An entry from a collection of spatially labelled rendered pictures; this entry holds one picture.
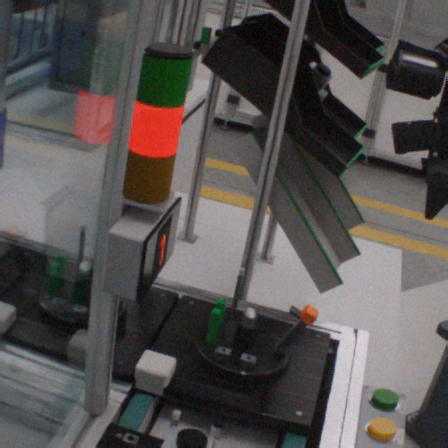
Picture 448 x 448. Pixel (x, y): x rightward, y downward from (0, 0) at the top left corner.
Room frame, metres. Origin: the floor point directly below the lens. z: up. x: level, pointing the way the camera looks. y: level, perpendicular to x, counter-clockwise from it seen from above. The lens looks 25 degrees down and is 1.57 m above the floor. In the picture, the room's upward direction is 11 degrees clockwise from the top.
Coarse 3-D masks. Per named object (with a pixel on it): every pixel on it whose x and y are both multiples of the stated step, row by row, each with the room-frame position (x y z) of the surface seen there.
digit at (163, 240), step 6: (168, 222) 0.70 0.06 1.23; (162, 228) 0.67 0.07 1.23; (168, 228) 0.70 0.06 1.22; (162, 234) 0.68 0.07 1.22; (168, 234) 0.70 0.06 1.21; (162, 240) 0.68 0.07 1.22; (168, 240) 0.71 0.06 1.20; (162, 246) 0.69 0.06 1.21; (156, 252) 0.66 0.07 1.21; (162, 252) 0.69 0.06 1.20; (156, 258) 0.67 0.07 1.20; (162, 258) 0.69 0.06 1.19; (156, 264) 0.67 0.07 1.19; (162, 264) 0.70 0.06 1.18; (156, 270) 0.67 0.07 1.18
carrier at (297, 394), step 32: (192, 320) 0.93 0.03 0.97; (224, 320) 0.91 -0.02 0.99; (256, 320) 0.86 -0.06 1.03; (160, 352) 0.83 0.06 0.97; (192, 352) 0.84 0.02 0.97; (224, 352) 0.81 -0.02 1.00; (256, 352) 0.84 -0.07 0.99; (288, 352) 0.86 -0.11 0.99; (320, 352) 0.90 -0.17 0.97; (160, 384) 0.75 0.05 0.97; (192, 384) 0.77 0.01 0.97; (224, 384) 0.78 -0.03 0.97; (256, 384) 0.80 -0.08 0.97; (288, 384) 0.81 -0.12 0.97; (320, 384) 0.82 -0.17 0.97; (256, 416) 0.73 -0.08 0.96; (288, 416) 0.74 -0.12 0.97
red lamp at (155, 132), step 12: (144, 108) 0.67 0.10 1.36; (156, 108) 0.66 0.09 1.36; (180, 108) 0.68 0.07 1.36; (144, 120) 0.66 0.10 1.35; (156, 120) 0.66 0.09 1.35; (168, 120) 0.67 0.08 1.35; (180, 120) 0.68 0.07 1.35; (132, 132) 0.67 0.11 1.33; (144, 132) 0.66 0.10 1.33; (156, 132) 0.66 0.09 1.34; (168, 132) 0.67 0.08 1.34; (132, 144) 0.67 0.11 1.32; (144, 144) 0.66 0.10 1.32; (156, 144) 0.66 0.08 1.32; (168, 144) 0.67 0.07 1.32; (156, 156) 0.66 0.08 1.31
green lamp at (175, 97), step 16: (144, 64) 0.67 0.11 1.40; (160, 64) 0.66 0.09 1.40; (176, 64) 0.67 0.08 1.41; (192, 64) 0.69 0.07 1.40; (144, 80) 0.67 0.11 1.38; (160, 80) 0.66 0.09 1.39; (176, 80) 0.67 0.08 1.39; (144, 96) 0.67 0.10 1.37; (160, 96) 0.66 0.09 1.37; (176, 96) 0.67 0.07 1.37
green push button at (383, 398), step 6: (378, 390) 0.83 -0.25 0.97; (384, 390) 0.83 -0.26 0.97; (390, 390) 0.83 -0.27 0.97; (372, 396) 0.82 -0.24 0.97; (378, 396) 0.81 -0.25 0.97; (384, 396) 0.81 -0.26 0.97; (390, 396) 0.82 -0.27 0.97; (396, 396) 0.82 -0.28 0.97; (372, 402) 0.81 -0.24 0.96; (378, 402) 0.80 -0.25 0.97; (384, 402) 0.80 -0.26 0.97; (390, 402) 0.80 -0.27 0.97; (396, 402) 0.81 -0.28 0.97; (384, 408) 0.80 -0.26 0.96; (390, 408) 0.80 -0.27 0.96
